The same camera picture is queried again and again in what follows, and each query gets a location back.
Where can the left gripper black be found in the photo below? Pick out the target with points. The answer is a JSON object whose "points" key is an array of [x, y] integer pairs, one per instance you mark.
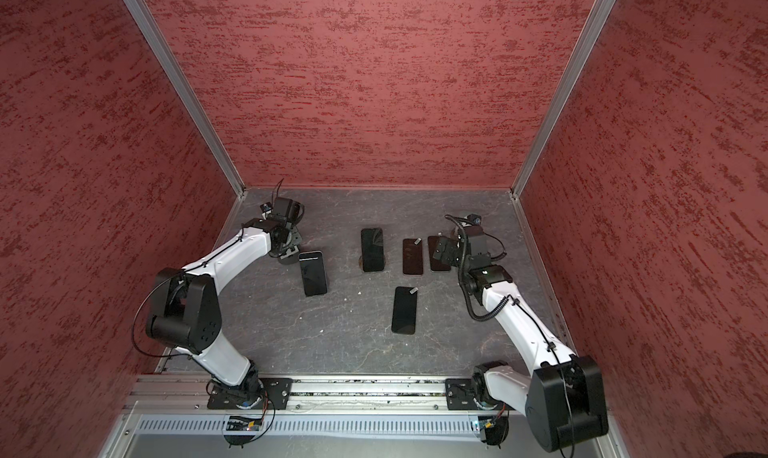
{"points": [[296, 239]]}

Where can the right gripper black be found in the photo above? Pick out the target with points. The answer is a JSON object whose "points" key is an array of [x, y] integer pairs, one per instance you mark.
{"points": [[451, 246]]}

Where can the green-edged phone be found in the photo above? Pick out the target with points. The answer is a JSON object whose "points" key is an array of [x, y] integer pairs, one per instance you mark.
{"points": [[313, 273]]}

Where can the purple phone with sticker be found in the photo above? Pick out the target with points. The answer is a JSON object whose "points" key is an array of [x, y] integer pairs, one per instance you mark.
{"points": [[412, 256]]}

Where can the silver-backed phone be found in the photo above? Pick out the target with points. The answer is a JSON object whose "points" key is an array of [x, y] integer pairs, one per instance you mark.
{"points": [[404, 312]]}

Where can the light green phone with sticker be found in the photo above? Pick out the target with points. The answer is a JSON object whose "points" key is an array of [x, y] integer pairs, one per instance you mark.
{"points": [[435, 264]]}

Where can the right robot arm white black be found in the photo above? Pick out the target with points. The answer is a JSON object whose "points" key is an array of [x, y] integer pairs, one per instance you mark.
{"points": [[561, 394]]}

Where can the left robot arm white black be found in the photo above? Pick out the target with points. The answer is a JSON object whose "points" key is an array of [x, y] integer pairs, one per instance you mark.
{"points": [[184, 310]]}

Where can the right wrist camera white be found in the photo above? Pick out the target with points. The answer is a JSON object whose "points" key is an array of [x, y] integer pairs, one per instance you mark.
{"points": [[473, 219]]}

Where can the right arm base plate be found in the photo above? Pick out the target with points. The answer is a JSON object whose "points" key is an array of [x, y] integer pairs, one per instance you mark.
{"points": [[462, 395]]}

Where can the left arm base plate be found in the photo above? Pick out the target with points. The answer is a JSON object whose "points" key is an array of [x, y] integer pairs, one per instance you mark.
{"points": [[252, 394]]}

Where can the aluminium front rail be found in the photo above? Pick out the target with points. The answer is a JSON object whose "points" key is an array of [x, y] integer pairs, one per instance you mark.
{"points": [[330, 394]]}

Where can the white slotted cable duct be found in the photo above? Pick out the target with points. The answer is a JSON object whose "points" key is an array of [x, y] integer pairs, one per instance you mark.
{"points": [[448, 427]]}

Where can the right aluminium corner post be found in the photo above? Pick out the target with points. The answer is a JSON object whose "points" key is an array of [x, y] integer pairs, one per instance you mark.
{"points": [[593, 26]]}

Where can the aluminium corner post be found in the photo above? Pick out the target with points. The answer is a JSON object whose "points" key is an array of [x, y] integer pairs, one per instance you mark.
{"points": [[158, 44], [593, 26]]}

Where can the left aluminium corner post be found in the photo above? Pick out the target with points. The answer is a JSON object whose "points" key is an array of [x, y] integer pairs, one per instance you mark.
{"points": [[158, 44]]}

